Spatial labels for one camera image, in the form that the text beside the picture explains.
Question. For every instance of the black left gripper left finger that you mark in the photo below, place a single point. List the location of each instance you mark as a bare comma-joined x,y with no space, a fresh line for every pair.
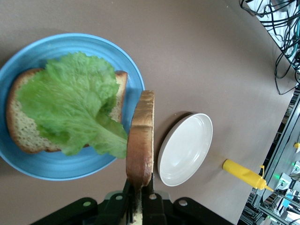
105,208

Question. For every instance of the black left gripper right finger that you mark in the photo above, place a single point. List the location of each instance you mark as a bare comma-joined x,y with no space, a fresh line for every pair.
159,208

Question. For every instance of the brown bread slice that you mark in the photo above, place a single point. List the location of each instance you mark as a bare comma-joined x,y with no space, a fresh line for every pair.
140,140
23,126

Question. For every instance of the yellow squeeze bottle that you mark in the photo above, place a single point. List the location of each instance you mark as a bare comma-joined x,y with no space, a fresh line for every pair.
243,174

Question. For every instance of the green lettuce leaf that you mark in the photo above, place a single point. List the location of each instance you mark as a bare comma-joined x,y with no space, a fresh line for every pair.
72,105

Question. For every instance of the blue plate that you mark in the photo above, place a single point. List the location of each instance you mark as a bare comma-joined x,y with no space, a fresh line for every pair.
70,164

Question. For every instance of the beige plate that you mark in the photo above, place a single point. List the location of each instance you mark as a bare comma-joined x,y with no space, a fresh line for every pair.
186,150

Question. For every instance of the aluminium table frame rail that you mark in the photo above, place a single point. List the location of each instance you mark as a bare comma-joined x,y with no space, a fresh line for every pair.
281,150

